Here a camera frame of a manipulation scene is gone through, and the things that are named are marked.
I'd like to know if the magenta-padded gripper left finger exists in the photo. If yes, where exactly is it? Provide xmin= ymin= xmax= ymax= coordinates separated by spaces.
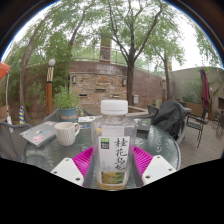
xmin=50 ymin=146 xmax=98 ymax=190

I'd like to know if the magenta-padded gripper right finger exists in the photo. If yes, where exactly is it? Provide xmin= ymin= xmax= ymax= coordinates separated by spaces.
xmin=129 ymin=145 xmax=177 ymax=188

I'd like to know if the clear white-capped drink bottle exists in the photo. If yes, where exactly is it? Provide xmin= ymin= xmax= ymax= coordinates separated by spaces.
xmin=90 ymin=99 xmax=138 ymax=191

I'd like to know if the stone water basin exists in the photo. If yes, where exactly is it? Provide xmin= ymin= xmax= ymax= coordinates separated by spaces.
xmin=127 ymin=105 xmax=150 ymax=116

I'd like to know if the cream ribbed ceramic mug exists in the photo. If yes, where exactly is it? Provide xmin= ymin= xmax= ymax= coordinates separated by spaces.
xmin=53 ymin=121 xmax=81 ymax=147

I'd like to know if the grey mesh chair holding jacket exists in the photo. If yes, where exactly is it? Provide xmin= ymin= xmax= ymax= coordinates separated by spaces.
xmin=146 ymin=103 xmax=193 ymax=146

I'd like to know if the dark laptop with stickers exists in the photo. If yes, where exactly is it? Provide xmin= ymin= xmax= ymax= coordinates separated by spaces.
xmin=134 ymin=117 xmax=153 ymax=134

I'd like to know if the silver laptop with stickers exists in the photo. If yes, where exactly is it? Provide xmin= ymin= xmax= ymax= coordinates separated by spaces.
xmin=19 ymin=120 xmax=58 ymax=148

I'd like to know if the black jacket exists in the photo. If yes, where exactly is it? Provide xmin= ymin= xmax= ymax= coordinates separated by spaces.
xmin=151 ymin=99 xmax=188 ymax=141

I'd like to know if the white sticker sheet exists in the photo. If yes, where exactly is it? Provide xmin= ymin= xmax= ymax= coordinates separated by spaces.
xmin=77 ymin=115 xmax=97 ymax=124

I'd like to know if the black slatted metal chair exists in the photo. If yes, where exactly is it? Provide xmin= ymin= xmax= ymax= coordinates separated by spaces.
xmin=185 ymin=107 xmax=209 ymax=149

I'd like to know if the green plant in teal pot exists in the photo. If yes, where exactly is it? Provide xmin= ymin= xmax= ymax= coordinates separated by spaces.
xmin=53 ymin=85 xmax=81 ymax=123

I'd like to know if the blue yellow striped bollard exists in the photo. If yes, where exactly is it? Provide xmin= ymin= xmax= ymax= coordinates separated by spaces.
xmin=18 ymin=105 xmax=27 ymax=125

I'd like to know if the slender-trunk tree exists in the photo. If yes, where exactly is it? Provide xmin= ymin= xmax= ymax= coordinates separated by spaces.
xmin=146 ymin=19 xmax=188 ymax=101

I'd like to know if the closed maroon parasol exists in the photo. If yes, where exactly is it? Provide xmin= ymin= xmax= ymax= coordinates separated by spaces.
xmin=199 ymin=65 xmax=212 ymax=109

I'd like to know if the forked-trunk tree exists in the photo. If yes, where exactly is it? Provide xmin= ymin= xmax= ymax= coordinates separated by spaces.
xmin=79 ymin=0 xmax=181 ymax=107

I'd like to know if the leaning-trunk tree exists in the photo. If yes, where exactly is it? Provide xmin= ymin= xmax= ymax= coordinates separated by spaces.
xmin=3 ymin=3 xmax=88 ymax=123

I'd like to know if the orange parasol with white pole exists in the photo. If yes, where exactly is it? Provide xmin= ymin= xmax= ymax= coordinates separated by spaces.
xmin=0 ymin=61 xmax=13 ymax=126

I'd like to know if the striped globe lamp post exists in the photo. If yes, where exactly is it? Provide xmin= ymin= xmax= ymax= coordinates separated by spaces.
xmin=45 ymin=58 xmax=57 ymax=116

